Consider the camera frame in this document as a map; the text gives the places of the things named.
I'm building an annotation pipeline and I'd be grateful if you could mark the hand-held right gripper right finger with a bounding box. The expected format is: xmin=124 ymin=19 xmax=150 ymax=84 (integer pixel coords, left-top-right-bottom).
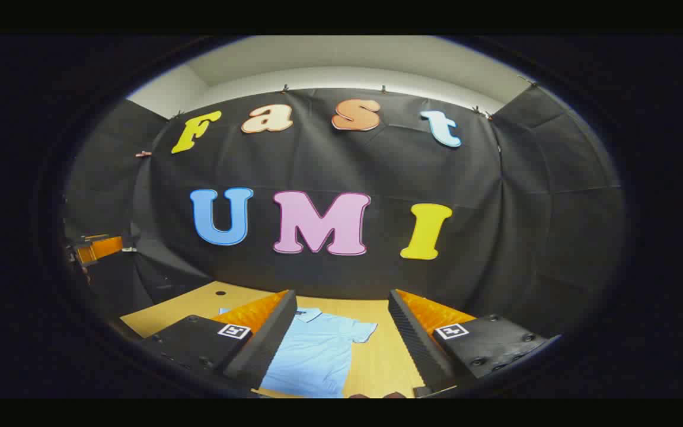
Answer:
xmin=388 ymin=289 xmax=561 ymax=395

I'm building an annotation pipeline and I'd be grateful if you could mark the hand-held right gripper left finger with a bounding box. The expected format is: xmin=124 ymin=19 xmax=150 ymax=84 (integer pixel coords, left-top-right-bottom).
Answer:
xmin=134 ymin=289 xmax=298 ymax=395

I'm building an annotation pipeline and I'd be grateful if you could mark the light blue T-shirt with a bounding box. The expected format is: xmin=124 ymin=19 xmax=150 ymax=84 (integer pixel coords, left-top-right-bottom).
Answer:
xmin=219 ymin=307 xmax=378 ymax=398

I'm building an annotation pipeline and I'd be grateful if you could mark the black backdrop cloth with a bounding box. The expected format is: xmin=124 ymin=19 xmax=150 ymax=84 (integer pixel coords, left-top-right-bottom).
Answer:
xmin=63 ymin=88 xmax=624 ymax=339

